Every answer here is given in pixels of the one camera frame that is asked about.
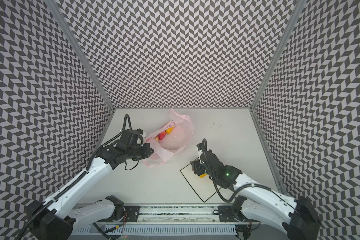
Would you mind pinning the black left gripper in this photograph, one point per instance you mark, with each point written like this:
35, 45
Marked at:
147, 147

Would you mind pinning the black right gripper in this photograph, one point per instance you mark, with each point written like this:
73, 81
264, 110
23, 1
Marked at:
200, 165

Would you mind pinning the pink plastic bag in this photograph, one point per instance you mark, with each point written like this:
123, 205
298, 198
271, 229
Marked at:
173, 143

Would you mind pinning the red fake strawberry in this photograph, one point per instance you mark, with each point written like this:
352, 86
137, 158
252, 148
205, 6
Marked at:
162, 135

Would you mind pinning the orange fake peach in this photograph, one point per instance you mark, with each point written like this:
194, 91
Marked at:
168, 131

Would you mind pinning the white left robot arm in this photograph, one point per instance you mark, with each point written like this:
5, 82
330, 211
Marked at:
55, 217

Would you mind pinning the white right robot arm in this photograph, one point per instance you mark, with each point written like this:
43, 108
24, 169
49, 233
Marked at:
297, 218

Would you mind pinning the white square mat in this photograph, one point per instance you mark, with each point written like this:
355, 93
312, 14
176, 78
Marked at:
195, 189

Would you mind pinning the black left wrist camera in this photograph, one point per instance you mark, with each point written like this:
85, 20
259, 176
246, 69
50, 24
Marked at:
132, 137

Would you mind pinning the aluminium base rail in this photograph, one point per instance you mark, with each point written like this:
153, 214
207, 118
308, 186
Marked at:
203, 214

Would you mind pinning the aluminium corner post left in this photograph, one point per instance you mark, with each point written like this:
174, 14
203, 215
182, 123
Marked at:
68, 33

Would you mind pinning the aluminium corner post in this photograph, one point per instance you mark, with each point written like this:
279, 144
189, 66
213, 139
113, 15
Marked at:
298, 10
68, 33

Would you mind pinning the aluminium corner post right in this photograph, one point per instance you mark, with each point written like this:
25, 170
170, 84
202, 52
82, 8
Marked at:
298, 10

